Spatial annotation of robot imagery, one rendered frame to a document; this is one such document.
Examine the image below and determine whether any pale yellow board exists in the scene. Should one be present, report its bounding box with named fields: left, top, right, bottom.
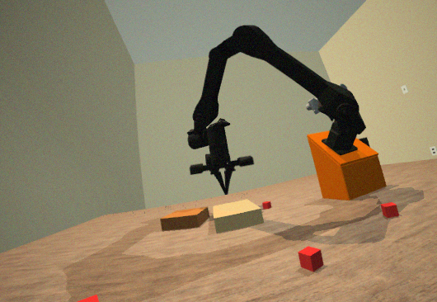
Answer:
left=214, top=199, right=264, bottom=234

